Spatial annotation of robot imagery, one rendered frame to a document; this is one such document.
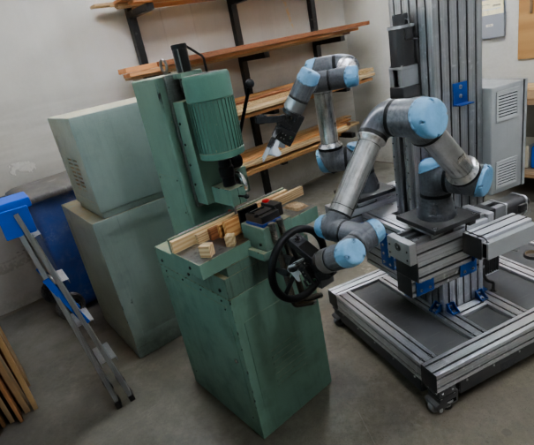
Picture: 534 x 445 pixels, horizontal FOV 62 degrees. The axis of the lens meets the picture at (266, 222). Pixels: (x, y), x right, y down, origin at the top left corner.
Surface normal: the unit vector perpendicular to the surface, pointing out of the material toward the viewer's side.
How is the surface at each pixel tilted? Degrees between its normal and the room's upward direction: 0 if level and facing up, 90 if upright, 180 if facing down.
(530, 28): 90
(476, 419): 0
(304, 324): 90
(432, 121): 85
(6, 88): 90
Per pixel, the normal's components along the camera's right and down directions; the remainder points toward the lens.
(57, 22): 0.61, 0.18
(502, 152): 0.39, 0.28
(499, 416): -0.18, -0.91
